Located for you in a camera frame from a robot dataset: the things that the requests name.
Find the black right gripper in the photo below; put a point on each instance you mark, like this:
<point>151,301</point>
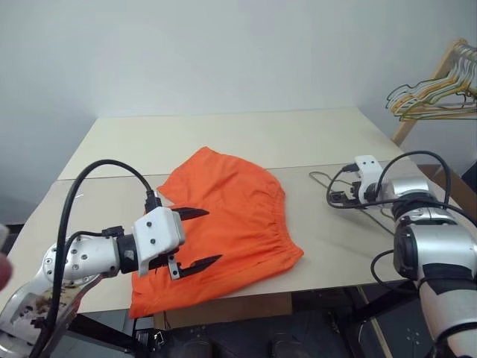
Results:
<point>359,191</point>

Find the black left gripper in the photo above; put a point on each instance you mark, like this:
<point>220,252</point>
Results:
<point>174,261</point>

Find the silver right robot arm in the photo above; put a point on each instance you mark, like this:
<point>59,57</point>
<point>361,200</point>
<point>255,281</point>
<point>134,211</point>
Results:
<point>436,238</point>

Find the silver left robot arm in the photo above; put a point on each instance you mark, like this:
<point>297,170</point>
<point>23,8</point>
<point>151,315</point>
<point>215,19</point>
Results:
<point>85,257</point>

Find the orange shorts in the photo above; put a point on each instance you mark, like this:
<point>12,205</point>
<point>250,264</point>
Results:
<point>231,223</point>

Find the dark rounded shape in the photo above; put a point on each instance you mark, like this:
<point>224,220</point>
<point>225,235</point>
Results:
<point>285,347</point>

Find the hangers on wooden rack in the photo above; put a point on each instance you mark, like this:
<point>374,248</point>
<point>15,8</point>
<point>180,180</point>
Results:
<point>441,65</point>

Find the blurred pale red object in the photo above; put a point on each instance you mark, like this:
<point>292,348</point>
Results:
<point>4,261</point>

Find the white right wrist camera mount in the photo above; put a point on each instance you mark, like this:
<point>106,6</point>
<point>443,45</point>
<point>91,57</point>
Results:
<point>369,168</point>

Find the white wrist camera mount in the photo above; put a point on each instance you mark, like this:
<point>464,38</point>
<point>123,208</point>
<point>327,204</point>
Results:
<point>158,233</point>
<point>369,168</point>

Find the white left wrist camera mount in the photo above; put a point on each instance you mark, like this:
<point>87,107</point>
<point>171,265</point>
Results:
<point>158,233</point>

